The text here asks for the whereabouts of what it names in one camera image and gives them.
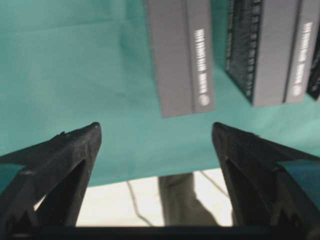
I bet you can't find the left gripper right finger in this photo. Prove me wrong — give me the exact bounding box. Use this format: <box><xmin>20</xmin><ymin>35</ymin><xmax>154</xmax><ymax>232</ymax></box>
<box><xmin>211</xmin><ymin>122</ymin><xmax>320</xmax><ymax>240</ymax></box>

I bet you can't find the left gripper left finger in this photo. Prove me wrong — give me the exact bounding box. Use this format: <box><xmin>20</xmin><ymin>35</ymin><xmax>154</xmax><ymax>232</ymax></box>
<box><xmin>0</xmin><ymin>122</ymin><xmax>102</xmax><ymax>240</ymax></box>

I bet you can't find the black camera box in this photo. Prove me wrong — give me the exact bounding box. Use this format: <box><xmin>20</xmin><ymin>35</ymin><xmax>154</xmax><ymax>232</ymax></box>
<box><xmin>144</xmin><ymin>0</ymin><xmax>215</xmax><ymax>118</ymax></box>
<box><xmin>225</xmin><ymin>0</ymin><xmax>320</xmax><ymax>107</ymax></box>
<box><xmin>307</xmin><ymin>32</ymin><xmax>320</xmax><ymax>103</ymax></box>

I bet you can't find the grey table leg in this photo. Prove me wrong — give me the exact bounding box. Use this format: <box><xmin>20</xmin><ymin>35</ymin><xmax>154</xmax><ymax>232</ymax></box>
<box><xmin>157</xmin><ymin>172</ymin><xmax>218</xmax><ymax>227</ymax></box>

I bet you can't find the green table cloth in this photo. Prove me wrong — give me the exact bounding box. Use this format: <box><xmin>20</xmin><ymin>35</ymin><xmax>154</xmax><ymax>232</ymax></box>
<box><xmin>0</xmin><ymin>0</ymin><xmax>320</xmax><ymax>186</ymax></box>

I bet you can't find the thin grey floor cable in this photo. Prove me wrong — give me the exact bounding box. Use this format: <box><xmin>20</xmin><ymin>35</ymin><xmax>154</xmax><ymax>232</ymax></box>
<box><xmin>126</xmin><ymin>180</ymin><xmax>153</xmax><ymax>226</ymax></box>

